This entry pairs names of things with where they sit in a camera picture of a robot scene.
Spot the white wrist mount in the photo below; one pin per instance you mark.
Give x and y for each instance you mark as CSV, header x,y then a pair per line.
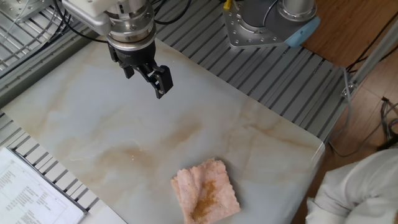
x,y
84,7

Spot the marble pattern slab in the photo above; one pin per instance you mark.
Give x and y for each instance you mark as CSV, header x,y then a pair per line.
x,y
93,109

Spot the printed paper stack with table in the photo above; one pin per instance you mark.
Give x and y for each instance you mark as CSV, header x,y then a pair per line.
x,y
25,193

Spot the aluminium frame post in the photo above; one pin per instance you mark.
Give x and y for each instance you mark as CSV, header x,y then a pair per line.
x,y
373,56

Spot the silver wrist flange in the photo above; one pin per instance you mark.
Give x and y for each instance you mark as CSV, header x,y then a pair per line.
x,y
133,28

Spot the yellow plastic clip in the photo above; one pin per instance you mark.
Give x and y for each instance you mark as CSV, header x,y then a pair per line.
x,y
227,4

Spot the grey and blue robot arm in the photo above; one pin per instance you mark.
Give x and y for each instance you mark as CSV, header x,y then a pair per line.
x,y
255,18

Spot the grey aluminium profile rail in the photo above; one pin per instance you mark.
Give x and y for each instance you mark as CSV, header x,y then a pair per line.
x,y
46,67

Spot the person's arm white sleeve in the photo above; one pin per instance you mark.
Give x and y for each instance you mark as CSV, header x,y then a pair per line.
x,y
357,193

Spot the pink fluffy cloth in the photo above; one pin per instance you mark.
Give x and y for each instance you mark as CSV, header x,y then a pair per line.
x,y
199,186

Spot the perforated silver metal plate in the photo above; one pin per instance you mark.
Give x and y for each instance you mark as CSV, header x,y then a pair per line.
x,y
21,9

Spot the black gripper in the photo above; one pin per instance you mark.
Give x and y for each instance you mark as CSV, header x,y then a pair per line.
x,y
133,56

